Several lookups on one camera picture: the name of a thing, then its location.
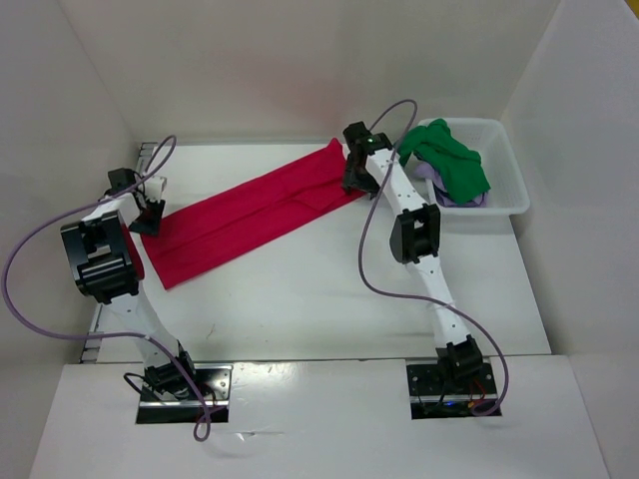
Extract red t shirt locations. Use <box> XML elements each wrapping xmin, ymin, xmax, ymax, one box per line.
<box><xmin>142</xmin><ymin>139</ymin><xmax>361</xmax><ymax>290</ymax></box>

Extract green t shirt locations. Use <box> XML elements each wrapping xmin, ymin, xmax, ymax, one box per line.
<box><xmin>396</xmin><ymin>117</ymin><xmax>492</xmax><ymax>205</ymax></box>

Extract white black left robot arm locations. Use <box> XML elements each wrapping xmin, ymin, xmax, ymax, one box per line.
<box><xmin>60</xmin><ymin>168</ymin><xmax>200</xmax><ymax>400</ymax></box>

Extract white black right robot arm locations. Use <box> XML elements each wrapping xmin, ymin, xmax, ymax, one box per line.
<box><xmin>342</xmin><ymin>122</ymin><xmax>483</xmax><ymax>392</ymax></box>

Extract lavender t shirt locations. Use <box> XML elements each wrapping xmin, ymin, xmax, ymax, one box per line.
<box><xmin>414</xmin><ymin>160</ymin><xmax>490</xmax><ymax>208</ymax></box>

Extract white plastic basket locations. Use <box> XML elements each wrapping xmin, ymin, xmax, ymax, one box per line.
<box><xmin>410</xmin><ymin>118</ymin><xmax>530</xmax><ymax>217</ymax></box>

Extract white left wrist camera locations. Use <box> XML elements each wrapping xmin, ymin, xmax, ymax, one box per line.
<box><xmin>142</xmin><ymin>175</ymin><xmax>167</xmax><ymax>203</ymax></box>

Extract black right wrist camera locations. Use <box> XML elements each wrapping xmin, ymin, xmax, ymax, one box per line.
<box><xmin>342</xmin><ymin>121</ymin><xmax>392</xmax><ymax>155</ymax></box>

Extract aluminium table edge rail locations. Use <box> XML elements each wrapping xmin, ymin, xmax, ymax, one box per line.
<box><xmin>79</xmin><ymin>142</ymin><xmax>158</xmax><ymax>364</ymax></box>

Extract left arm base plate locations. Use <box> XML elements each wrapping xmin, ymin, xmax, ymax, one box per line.
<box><xmin>126</xmin><ymin>363</ymin><xmax>233</xmax><ymax>425</ymax></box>

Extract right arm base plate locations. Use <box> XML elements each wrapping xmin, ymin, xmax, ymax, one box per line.
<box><xmin>405</xmin><ymin>360</ymin><xmax>499</xmax><ymax>420</ymax></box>

